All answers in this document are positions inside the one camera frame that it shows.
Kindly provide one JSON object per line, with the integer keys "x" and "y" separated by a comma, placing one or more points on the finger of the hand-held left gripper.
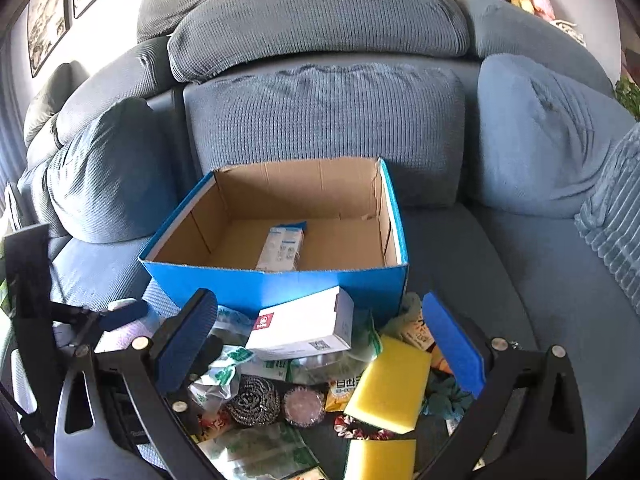
{"x": 122, "y": 313}

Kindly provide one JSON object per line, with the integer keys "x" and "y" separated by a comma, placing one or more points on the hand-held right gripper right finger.
{"x": 452, "y": 345}

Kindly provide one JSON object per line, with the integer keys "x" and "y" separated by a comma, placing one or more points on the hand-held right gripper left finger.
{"x": 182, "y": 345}

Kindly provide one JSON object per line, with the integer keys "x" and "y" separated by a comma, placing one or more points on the blue cardboard box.
{"x": 300, "y": 285}

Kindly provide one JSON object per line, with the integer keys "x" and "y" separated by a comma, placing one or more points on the lilac white roll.
{"x": 127, "y": 334}

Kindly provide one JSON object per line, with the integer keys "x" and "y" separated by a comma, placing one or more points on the orange printed packet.
{"x": 417, "y": 334}

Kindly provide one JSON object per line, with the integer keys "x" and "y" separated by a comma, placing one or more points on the green white plastic packet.
{"x": 260, "y": 447}
{"x": 312, "y": 367}
{"x": 225, "y": 366}

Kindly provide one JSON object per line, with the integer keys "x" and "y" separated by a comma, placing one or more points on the teal scrunchie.
{"x": 445, "y": 400}

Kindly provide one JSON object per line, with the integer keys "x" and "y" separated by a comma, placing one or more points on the pale green cloth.
{"x": 404, "y": 310}

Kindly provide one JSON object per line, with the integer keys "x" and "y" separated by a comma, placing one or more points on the large yellow sponge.
{"x": 390, "y": 385}

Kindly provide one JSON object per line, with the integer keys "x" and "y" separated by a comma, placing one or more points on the blue grey sofa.
{"x": 500, "y": 285}

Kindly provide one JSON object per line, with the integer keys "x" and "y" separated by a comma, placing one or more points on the red printed packet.
{"x": 215, "y": 425}

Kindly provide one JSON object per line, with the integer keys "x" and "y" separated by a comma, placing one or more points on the steel wool scrubber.
{"x": 252, "y": 400}

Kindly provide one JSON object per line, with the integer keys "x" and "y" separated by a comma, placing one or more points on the white box with red logo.
{"x": 295, "y": 325}

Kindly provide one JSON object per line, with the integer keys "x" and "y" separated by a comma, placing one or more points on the yellow snack packet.
{"x": 340, "y": 390}

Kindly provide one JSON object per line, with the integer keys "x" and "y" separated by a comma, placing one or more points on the red floral scrunchie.
{"x": 360, "y": 430}

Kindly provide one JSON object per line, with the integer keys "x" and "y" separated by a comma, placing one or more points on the blue throw pillow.
{"x": 540, "y": 140}
{"x": 110, "y": 175}

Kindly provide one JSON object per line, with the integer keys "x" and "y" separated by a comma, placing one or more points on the pink scrubber in clear pack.
{"x": 303, "y": 405}

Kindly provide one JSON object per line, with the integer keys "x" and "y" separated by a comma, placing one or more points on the small yellow sponge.
{"x": 380, "y": 460}

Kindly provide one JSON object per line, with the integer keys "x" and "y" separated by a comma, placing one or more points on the small white blue carton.
{"x": 280, "y": 247}

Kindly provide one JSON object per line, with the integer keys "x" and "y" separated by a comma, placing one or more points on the light blue striped pillow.
{"x": 612, "y": 215}

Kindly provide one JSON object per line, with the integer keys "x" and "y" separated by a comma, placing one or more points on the blue sofa back cushion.
{"x": 325, "y": 125}

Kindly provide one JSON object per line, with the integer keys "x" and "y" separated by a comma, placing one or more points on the green plant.
{"x": 629, "y": 97}

